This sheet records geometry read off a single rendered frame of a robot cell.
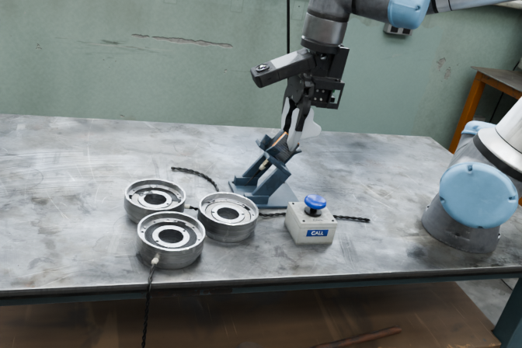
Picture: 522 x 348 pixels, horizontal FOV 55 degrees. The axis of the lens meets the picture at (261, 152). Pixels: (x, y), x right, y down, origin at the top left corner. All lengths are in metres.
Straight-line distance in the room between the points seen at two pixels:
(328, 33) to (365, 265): 0.40
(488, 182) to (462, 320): 0.54
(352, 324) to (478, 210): 0.43
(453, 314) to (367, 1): 0.77
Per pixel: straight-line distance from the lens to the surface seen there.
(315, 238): 0.90
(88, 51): 2.40
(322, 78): 0.93
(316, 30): 0.88
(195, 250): 0.78
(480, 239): 1.04
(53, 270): 0.79
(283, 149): 0.96
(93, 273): 0.78
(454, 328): 1.27
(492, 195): 0.85
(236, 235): 0.85
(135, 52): 2.40
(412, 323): 1.23
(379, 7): 0.85
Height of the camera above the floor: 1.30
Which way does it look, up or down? 24 degrees down
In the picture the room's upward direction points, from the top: 11 degrees clockwise
